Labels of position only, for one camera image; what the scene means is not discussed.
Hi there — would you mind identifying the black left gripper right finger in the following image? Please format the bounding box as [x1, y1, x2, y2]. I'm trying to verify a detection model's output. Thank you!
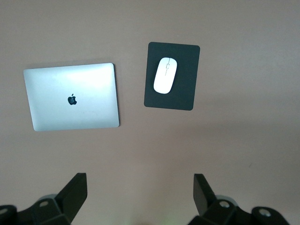
[187, 173, 290, 225]

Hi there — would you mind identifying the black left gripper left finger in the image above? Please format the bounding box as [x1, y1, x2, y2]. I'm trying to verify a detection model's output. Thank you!
[0, 172, 88, 225]

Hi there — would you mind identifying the white computer mouse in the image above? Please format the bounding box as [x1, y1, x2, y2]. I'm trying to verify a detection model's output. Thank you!
[153, 57, 178, 95]

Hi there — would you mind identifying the black mouse pad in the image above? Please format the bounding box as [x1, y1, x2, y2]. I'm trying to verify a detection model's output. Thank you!
[143, 41, 201, 111]

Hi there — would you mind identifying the silver closed laptop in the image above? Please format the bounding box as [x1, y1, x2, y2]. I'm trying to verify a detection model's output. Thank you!
[22, 62, 120, 132]

